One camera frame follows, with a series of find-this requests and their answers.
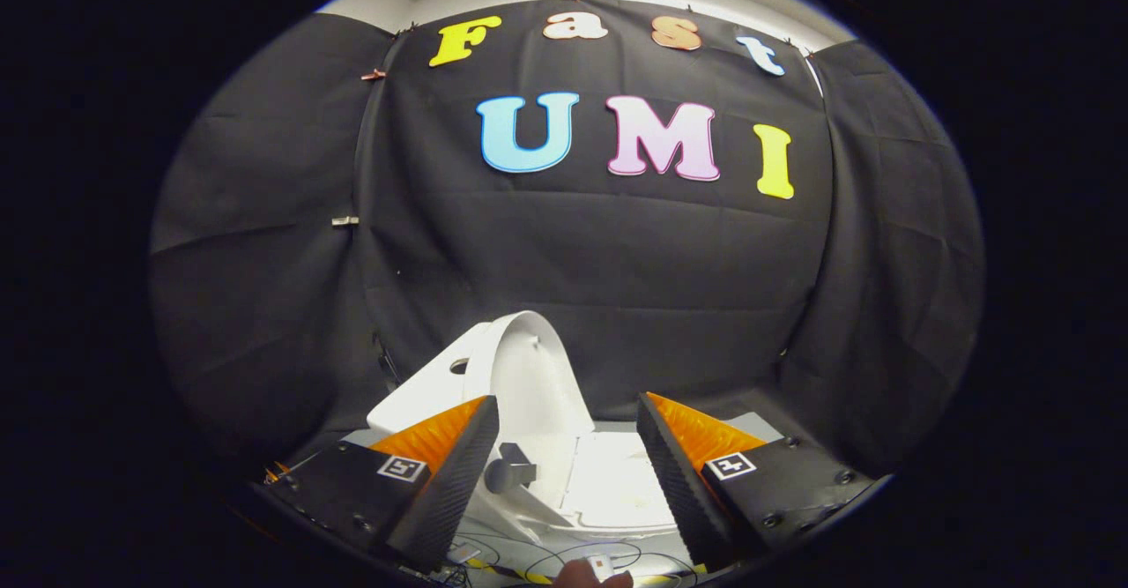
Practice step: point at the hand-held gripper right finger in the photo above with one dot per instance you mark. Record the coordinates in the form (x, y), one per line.
(679, 491)

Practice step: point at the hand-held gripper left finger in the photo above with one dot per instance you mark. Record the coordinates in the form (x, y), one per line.
(454, 491)

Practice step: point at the white toilet lid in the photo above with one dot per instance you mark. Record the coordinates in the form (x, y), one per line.
(538, 376)

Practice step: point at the white toilet seat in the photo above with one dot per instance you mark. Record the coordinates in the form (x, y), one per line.
(617, 482)

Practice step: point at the white toilet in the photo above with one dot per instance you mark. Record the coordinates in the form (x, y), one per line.
(423, 394)

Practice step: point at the small grey device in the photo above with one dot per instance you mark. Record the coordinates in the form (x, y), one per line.
(602, 568)

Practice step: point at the black backdrop cloth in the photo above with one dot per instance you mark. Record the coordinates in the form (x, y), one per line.
(573, 262)

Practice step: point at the silver metal clip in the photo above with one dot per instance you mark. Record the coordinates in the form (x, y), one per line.
(345, 220)

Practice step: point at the pink clip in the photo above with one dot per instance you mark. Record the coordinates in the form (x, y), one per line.
(374, 74)

